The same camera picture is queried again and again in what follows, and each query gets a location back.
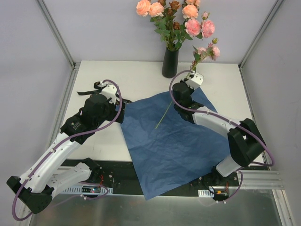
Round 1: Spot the brown orange rose stem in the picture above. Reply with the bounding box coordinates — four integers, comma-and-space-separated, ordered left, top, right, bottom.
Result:
159, 0, 181, 51

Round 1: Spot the blue wrapping paper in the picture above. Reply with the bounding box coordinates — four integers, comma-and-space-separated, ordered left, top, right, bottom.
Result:
121, 92, 230, 200

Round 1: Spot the peach rose stem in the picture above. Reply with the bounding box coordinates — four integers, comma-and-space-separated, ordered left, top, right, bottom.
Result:
173, 0, 203, 50

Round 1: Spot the black gold-lettered ribbon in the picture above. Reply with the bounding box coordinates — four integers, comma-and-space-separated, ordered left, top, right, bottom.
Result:
77, 81, 104, 97

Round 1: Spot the large pink rose stem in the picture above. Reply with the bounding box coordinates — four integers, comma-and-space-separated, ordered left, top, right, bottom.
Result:
136, 0, 215, 52

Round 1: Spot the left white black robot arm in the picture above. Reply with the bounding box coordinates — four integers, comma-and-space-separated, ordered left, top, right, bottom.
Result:
7, 94, 127, 214

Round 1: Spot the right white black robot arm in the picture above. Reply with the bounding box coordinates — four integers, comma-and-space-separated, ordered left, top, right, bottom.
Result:
170, 81, 265, 186

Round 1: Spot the black tapered vase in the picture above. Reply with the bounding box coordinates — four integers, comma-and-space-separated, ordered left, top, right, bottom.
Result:
162, 48, 179, 78

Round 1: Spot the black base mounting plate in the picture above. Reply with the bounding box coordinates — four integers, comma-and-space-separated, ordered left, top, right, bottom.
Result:
61, 159, 243, 196

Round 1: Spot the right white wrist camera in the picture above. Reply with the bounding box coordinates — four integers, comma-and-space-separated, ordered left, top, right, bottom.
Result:
184, 72, 204, 90

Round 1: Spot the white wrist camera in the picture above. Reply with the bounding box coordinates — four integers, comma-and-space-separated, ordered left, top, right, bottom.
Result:
101, 81, 117, 104
184, 72, 204, 90

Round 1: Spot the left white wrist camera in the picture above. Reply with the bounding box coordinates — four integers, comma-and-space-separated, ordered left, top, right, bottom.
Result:
101, 81, 117, 104

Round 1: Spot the right white cable duct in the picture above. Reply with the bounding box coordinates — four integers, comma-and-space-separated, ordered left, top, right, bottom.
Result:
198, 189, 214, 198

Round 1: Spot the white cable duct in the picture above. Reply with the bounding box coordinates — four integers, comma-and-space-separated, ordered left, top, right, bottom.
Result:
61, 185, 113, 195
198, 189, 214, 198

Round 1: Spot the left aluminium frame post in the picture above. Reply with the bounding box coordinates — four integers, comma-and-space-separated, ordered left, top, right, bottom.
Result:
35, 0, 76, 69

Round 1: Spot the aluminium frame post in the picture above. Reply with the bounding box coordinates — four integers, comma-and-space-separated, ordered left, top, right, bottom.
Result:
35, 0, 76, 69
238, 0, 284, 69

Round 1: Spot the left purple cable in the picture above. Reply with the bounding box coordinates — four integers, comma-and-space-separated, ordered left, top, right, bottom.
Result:
11, 79, 124, 222

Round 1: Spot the right aluminium frame post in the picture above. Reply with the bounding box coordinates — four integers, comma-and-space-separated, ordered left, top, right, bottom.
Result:
238, 0, 284, 69

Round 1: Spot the left white cable duct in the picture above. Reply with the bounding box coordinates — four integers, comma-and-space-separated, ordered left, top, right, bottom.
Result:
61, 185, 113, 195

